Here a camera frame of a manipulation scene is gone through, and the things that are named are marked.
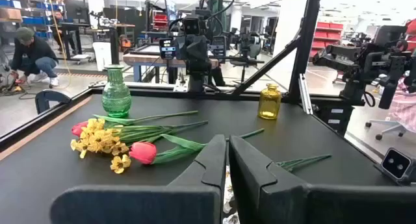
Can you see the black cart table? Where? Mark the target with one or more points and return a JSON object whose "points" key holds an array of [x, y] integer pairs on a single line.
{"points": [[73, 25]]}

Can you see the black rig support frame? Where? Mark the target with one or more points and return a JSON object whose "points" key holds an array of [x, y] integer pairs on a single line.
{"points": [[305, 39]]}

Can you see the black chair part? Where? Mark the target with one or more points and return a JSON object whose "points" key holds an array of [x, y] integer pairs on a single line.
{"points": [[44, 99]]}

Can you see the black under-table control box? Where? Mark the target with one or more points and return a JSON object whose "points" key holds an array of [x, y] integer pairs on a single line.
{"points": [[334, 120]]}

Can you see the black table-level camera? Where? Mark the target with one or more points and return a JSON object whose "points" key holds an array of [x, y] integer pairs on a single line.
{"points": [[396, 164]]}

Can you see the wooden workbench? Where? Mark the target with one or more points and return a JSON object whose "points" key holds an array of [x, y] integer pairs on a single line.
{"points": [[146, 60]]}

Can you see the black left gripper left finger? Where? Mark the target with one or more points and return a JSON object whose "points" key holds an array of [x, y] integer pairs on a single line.
{"points": [[146, 204]]}

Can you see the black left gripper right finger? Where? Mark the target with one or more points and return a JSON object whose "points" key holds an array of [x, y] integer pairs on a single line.
{"points": [[292, 204]]}

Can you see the silver frame bracket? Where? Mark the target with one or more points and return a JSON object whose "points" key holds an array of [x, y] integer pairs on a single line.
{"points": [[305, 94]]}

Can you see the yellow artificial daffodil bunch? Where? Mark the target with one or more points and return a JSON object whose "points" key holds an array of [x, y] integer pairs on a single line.
{"points": [[97, 139]]}

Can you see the person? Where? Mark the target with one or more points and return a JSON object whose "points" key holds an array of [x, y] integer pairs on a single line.
{"points": [[32, 55]]}

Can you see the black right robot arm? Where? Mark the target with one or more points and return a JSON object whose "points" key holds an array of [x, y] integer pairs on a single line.
{"points": [[198, 82]]}

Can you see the pink cloth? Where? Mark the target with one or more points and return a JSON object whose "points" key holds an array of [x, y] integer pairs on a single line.
{"points": [[404, 110]]}

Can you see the white bin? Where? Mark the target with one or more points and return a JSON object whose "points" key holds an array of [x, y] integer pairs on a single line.
{"points": [[102, 55]]}

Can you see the yellow ribbed glass vase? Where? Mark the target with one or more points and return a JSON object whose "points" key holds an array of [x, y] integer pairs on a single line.
{"points": [[269, 104]]}

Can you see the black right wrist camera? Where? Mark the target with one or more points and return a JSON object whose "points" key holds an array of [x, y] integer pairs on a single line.
{"points": [[191, 26]]}

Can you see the white chair base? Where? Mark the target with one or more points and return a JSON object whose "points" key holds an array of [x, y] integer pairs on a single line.
{"points": [[386, 123]]}

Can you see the green glass vase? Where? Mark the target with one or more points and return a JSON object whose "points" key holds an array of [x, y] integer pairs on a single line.
{"points": [[116, 97]]}

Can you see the shelving with blue bins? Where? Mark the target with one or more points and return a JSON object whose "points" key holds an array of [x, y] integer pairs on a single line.
{"points": [[32, 21]]}

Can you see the red storage bin shelf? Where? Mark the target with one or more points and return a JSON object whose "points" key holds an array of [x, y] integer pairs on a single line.
{"points": [[326, 35]]}

